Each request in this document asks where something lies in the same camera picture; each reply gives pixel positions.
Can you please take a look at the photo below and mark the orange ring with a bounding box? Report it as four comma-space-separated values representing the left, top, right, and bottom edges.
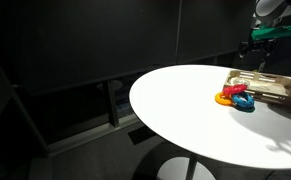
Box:
214, 91, 234, 107

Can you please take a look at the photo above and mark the red beaded ring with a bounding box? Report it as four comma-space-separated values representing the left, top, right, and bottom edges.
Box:
222, 83, 248, 97

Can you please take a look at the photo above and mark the wooden slatted tray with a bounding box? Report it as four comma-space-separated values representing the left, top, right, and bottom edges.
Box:
223, 70, 291, 108

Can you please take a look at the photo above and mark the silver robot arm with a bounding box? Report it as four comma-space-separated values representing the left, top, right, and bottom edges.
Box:
235, 0, 291, 71

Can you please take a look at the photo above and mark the clear plastic ring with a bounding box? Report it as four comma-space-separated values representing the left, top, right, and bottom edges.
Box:
233, 78, 251, 86

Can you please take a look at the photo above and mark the blue dotted ring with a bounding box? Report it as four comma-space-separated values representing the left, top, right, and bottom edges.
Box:
231, 91, 255, 109

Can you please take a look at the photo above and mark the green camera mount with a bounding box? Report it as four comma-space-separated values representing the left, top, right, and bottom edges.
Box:
251, 25, 291, 41

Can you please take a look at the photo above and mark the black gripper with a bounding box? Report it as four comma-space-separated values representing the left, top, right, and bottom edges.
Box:
238, 39, 276, 72

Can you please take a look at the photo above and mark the green ring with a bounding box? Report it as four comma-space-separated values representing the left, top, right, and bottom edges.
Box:
234, 104, 256, 113

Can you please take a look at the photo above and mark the white table base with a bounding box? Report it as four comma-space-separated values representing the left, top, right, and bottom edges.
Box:
156, 157, 216, 180

